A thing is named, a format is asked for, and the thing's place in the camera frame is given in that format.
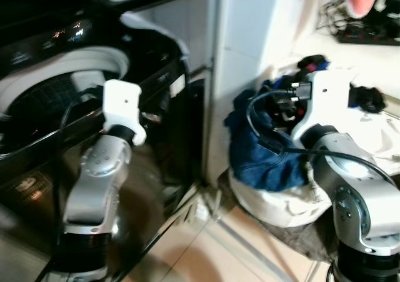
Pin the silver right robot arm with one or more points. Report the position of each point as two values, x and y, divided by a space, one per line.
362 201

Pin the black power strip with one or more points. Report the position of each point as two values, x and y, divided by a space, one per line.
369 39

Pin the white garment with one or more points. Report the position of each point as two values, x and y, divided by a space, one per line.
381 138

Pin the white laundry basket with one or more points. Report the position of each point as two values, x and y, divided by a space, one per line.
275 204

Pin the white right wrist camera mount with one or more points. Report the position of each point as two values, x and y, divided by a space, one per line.
328 100

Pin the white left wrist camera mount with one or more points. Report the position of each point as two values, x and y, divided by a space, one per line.
122 104

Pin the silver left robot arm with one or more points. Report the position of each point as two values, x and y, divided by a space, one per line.
100 169

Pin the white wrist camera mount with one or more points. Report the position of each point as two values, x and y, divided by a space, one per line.
328 100
122 104

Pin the blue denim jeans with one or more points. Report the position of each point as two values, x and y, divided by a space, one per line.
262 163

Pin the black top-load washing machine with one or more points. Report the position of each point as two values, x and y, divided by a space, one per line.
156 57

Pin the dark navy red garment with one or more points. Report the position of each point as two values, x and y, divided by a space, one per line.
312 62

